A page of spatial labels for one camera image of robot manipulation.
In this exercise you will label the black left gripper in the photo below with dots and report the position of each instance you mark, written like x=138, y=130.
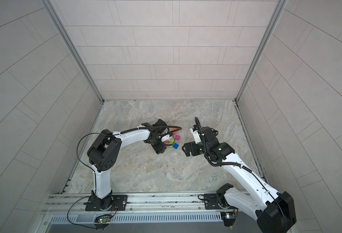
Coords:
x=160, y=149

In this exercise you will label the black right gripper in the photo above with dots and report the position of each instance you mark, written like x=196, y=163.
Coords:
x=192, y=145

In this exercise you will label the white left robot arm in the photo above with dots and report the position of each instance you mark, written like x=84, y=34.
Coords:
x=103, y=154

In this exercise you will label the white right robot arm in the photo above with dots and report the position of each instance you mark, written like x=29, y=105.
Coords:
x=273, y=211

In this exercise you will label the green wood block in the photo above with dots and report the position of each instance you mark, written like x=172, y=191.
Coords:
x=171, y=143

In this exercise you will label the right circuit board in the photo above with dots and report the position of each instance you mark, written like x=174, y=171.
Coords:
x=228, y=215

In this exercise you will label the circuit board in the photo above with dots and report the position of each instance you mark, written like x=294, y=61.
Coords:
x=103, y=219
x=228, y=215

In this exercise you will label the left circuit board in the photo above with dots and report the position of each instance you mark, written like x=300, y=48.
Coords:
x=103, y=219

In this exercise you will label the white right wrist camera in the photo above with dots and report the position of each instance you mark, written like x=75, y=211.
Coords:
x=195, y=133

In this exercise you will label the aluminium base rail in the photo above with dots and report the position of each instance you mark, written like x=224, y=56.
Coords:
x=153, y=207

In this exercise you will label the aluminium corner post left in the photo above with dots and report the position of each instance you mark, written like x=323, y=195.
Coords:
x=70, y=46

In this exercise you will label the aluminium corner post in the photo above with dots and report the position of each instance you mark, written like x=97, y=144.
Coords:
x=70, y=46
x=264, y=41

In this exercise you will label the aluminium corner post right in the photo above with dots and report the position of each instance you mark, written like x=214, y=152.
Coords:
x=264, y=41

